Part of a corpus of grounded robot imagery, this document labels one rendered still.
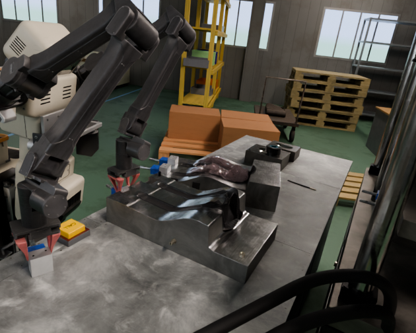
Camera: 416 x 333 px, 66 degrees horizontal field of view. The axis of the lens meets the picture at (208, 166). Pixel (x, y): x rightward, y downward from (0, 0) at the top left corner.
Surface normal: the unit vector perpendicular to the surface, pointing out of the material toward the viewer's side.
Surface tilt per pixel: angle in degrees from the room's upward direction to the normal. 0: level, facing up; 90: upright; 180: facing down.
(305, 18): 90
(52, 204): 89
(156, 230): 90
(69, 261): 0
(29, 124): 90
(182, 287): 0
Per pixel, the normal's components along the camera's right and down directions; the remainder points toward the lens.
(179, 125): 0.04, 0.37
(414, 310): 0.11, -0.92
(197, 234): -0.48, 0.28
